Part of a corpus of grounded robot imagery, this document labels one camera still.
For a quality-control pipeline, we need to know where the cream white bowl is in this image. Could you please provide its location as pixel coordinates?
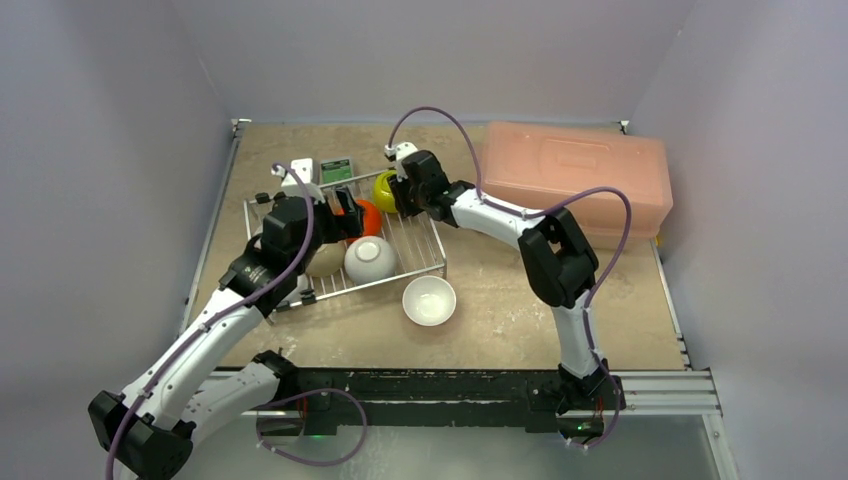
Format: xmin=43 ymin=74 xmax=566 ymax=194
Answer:
xmin=305 ymin=241 xmax=346 ymax=277

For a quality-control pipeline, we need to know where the yellow green bowl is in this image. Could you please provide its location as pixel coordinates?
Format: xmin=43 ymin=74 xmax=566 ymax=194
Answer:
xmin=372 ymin=170 xmax=398 ymax=214

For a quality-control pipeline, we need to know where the white orange bowl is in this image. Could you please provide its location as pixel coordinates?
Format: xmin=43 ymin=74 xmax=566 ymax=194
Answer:
xmin=344 ymin=236 xmax=398 ymax=285

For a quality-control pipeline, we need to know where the small white bowl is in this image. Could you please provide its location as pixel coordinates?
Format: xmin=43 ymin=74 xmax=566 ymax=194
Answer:
xmin=402 ymin=276 xmax=457 ymax=327

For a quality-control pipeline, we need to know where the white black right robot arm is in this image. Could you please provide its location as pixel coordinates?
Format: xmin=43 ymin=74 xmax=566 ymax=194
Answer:
xmin=384 ymin=143 xmax=624 ymax=408

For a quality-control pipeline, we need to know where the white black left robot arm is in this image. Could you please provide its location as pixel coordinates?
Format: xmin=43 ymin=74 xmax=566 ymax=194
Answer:
xmin=88 ymin=187 xmax=364 ymax=479

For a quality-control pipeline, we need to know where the green white card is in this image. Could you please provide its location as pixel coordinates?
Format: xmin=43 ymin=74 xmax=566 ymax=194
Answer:
xmin=319 ymin=157 xmax=355 ymax=184

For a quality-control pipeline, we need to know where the pink plastic storage box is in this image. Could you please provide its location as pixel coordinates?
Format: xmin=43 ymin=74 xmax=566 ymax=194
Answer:
xmin=479 ymin=121 xmax=673 ymax=243

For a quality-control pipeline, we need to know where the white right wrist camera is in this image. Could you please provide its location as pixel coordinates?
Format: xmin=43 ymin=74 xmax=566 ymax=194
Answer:
xmin=383 ymin=142 xmax=418 ymax=162

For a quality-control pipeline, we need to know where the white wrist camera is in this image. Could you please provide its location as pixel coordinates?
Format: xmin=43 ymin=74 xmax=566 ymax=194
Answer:
xmin=383 ymin=142 xmax=418 ymax=162
xmin=271 ymin=158 xmax=326 ymax=203

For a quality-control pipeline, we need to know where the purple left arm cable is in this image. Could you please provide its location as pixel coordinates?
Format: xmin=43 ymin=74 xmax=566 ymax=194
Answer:
xmin=104 ymin=163 xmax=316 ymax=480

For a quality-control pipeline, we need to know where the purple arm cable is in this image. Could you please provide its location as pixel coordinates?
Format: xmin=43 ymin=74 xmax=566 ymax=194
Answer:
xmin=104 ymin=163 xmax=316 ymax=480
xmin=387 ymin=106 xmax=634 ymax=452

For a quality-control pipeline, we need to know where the silver wire dish rack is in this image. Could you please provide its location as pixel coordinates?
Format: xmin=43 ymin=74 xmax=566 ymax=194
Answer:
xmin=279 ymin=172 xmax=447 ymax=311

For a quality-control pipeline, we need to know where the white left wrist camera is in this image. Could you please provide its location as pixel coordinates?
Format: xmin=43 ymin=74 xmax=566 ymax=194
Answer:
xmin=271 ymin=158 xmax=326 ymax=203

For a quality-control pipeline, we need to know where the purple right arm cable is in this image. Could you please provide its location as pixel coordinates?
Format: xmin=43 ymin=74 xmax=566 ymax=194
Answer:
xmin=387 ymin=106 xmax=634 ymax=452

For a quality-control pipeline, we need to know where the black aluminium mounting rail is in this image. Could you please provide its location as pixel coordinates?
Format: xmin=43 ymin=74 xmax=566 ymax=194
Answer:
xmin=165 ymin=366 xmax=723 ymax=439

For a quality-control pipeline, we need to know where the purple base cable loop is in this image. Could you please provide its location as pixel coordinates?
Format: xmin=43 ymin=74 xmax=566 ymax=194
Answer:
xmin=255 ymin=388 xmax=370 ymax=467

